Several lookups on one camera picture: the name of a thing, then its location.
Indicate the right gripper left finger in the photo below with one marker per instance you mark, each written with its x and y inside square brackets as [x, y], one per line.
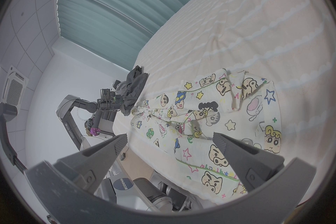
[94, 162]

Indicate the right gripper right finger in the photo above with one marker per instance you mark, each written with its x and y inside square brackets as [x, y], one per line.
[249, 162]

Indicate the white printed pyjama top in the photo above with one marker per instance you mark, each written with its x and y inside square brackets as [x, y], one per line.
[210, 118]

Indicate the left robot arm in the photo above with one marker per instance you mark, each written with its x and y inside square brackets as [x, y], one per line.
[68, 110]

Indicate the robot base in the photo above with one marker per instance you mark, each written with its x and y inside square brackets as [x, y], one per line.
[141, 191]

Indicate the black power adapter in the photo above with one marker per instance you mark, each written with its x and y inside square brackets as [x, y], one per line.
[122, 156]

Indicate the black garment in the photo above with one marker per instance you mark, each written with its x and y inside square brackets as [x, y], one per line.
[135, 86]

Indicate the white ceiling air conditioner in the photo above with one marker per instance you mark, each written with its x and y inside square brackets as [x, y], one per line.
[14, 86]

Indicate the bed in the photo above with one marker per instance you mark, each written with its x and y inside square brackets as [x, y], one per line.
[249, 20]

